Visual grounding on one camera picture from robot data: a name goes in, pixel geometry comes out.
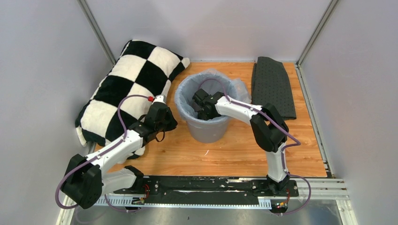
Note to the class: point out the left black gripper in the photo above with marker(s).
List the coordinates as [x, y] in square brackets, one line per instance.
[172, 122]

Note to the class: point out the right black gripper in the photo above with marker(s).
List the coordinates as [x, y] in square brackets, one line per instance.
[202, 114]

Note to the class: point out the blue translucent trash bag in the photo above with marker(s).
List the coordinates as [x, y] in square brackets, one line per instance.
[211, 81]

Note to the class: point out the grey plastic trash bin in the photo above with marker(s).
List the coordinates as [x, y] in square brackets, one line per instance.
[208, 131]

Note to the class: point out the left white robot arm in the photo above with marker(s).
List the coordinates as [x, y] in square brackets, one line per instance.
[87, 178]

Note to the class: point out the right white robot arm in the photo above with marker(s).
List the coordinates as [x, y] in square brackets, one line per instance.
[269, 130]

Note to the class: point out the black white checkered pillow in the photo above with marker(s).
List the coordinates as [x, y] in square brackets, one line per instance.
[142, 70]

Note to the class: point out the dark grey dotted cloth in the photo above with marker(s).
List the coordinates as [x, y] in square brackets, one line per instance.
[271, 84]

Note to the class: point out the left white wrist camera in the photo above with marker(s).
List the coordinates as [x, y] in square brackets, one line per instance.
[159, 100]

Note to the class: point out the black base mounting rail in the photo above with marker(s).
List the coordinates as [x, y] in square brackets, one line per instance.
[205, 192]

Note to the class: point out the left aluminium frame post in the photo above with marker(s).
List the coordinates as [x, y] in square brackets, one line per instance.
[96, 29]

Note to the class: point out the aluminium frame post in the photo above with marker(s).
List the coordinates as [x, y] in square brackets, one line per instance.
[96, 29]
[317, 31]

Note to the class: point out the right aluminium frame post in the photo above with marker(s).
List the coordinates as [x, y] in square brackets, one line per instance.
[317, 31]

